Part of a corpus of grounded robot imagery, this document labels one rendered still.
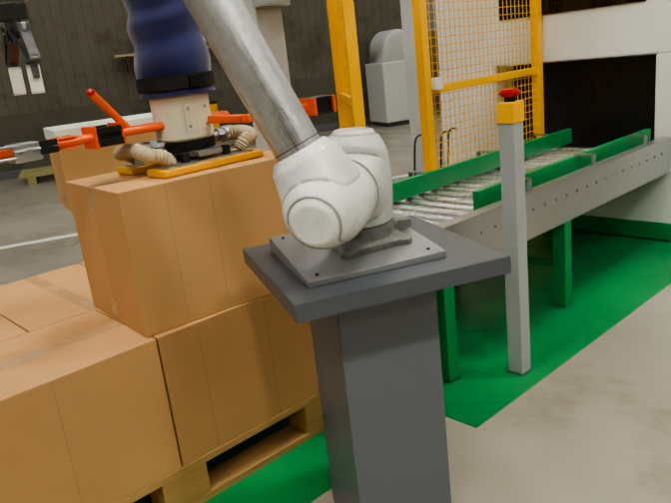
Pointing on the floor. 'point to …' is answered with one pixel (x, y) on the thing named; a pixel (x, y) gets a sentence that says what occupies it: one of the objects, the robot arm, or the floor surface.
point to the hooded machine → (387, 80)
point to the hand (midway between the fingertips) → (28, 89)
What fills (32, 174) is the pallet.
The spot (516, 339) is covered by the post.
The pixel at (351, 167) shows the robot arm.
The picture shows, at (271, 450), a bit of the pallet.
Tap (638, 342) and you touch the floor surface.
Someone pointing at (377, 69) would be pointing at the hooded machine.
